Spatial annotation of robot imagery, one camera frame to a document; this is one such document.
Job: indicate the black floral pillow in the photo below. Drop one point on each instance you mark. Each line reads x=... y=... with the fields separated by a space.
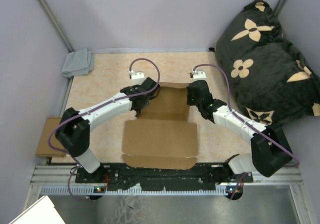
x=269 y=77

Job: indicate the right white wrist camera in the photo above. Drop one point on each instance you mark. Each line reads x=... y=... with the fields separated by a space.
x=198 y=75

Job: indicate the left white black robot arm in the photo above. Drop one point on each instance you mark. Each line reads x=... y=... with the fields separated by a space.
x=73 y=132

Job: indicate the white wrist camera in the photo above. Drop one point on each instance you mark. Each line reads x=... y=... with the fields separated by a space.
x=198 y=75
x=136 y=75

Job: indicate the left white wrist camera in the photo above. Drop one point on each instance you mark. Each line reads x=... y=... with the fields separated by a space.
x=136 y=75

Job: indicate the grey folded cloth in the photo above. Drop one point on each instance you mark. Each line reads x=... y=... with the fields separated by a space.
x=78 y=63

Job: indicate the white sheet corner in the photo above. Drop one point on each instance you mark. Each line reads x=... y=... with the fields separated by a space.
x=43 y=211

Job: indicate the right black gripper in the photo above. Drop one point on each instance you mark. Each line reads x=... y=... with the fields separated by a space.
x=189 y=91

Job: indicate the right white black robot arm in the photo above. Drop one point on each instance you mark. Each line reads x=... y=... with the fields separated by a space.
x=270 y=150

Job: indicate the aluminium rail frame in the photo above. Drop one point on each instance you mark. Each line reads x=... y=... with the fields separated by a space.
x=60 y=180

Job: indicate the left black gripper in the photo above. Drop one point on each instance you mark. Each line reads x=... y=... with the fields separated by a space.
x=135 y=86

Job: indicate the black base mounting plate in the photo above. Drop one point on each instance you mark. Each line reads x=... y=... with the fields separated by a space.
x=202 y=177

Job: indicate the brown cardboard box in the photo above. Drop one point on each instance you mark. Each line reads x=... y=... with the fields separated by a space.
x=162 y=136

